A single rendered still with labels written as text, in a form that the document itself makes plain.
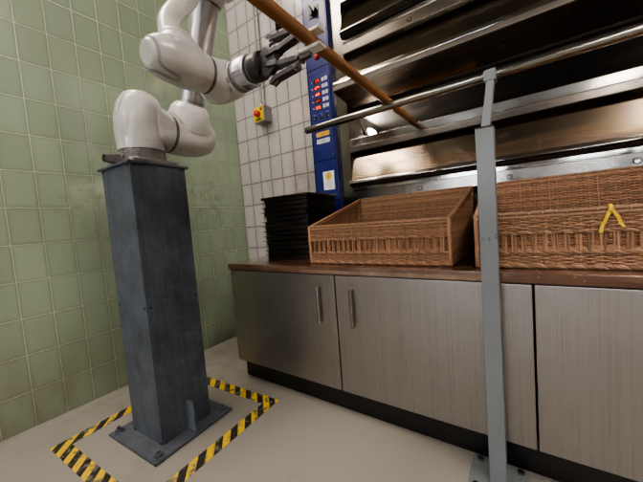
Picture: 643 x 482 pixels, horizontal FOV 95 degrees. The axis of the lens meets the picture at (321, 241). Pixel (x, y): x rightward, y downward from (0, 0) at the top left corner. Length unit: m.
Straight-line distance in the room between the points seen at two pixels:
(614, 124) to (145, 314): 1.74
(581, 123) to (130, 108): 1.61
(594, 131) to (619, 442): 0.97
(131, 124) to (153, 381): 0.89
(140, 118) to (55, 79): 0.66
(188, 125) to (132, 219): 0.44
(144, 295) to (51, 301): 0.63
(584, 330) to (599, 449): 0.29
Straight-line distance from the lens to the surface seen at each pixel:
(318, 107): 1.83
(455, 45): 1.47
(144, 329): 1.23
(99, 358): 1.84
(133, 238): 1.19
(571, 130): 1.48
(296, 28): 0.82
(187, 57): 0.94
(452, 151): 1.50
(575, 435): 1.08
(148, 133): 1.27
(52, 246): 1.72
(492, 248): 0.86
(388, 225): 1.03
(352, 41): 1.87
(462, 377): 1.05
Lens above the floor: 0.75
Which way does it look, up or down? 4 degrees down
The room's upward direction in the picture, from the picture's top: 4 degrees counter-clockwise
